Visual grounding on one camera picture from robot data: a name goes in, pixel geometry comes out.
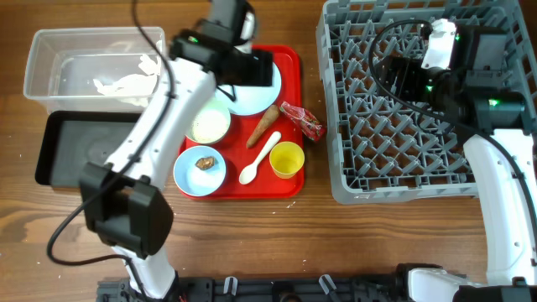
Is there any brown carrot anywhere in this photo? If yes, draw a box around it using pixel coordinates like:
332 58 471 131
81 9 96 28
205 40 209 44
246 105 279 148

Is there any white napkin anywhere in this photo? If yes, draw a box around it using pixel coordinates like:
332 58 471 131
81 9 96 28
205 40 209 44
86 44 162 107

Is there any light green bowl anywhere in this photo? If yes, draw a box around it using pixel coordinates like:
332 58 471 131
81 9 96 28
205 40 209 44
185 97 232 144

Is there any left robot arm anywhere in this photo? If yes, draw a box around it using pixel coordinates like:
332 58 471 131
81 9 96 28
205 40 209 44
80 1 273 301

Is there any white plastic spoon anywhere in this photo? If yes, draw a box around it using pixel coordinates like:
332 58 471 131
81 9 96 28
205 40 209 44
239 131 282 185

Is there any clear plastic waste bin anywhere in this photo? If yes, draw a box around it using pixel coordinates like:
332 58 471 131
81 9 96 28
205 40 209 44
23 27 166 113

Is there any black rectangular tray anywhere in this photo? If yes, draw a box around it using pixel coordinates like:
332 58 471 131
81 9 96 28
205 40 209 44
34 111 140 189

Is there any grey dishwasher rack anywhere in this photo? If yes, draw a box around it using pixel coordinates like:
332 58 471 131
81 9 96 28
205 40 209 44
316 1 536 205

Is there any red snack wrapper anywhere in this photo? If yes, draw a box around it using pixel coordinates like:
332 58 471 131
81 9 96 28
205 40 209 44
280 102 326 142

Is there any small light blue plate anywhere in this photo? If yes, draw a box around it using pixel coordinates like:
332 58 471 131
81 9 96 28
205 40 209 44
173 145 227 197

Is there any brown food scrap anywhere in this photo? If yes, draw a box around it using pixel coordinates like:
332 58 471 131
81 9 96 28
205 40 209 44
196 156 216 170

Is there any large light blue plate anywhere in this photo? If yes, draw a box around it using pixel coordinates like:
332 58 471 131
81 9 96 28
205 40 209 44
215 63 282 116

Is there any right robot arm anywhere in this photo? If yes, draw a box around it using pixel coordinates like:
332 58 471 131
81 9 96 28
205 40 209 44
369 19 536 301

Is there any yellow plastic cup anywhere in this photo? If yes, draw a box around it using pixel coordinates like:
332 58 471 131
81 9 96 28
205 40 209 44
269 141 305 180

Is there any red serving tray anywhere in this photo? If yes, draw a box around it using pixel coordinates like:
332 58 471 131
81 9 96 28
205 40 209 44
179 45 304 200

